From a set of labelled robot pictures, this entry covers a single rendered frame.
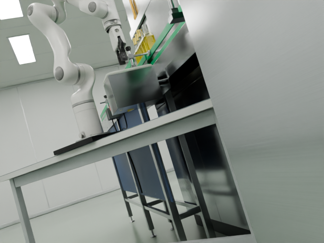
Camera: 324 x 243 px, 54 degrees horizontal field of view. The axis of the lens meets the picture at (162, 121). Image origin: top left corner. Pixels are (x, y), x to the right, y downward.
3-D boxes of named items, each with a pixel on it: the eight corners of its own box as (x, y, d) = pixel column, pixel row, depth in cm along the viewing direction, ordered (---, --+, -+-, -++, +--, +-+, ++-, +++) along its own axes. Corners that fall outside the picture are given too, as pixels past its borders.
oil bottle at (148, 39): (163, 65, 176) (152, 29, 178) (154, 67, 174) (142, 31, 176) (160, 69, 182) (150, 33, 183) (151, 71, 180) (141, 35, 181)
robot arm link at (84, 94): (67, 109, 169) (55, 67, 170) (92, 107, 184) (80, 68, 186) (83, 102, 162) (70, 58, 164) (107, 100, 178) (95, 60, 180)
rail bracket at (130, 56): (154, 64, 169) (147, 42, 170) (124, 70, 163) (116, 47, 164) (152, 66, 172) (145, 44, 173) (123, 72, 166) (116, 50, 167)
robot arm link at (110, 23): (121, 17, 152) (123, 23, 152) (118, 25, 160) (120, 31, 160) (104, 20, 149) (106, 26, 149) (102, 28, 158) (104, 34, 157)
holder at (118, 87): (174, 94, 149) (164, 63, 150) (117, 108, 140) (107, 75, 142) (163, 102, 165) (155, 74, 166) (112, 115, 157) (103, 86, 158)
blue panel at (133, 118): (179, 118, 178) (169, 88, 179) (150, 126, 172) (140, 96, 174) (128, 144, 328) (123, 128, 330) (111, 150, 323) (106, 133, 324)
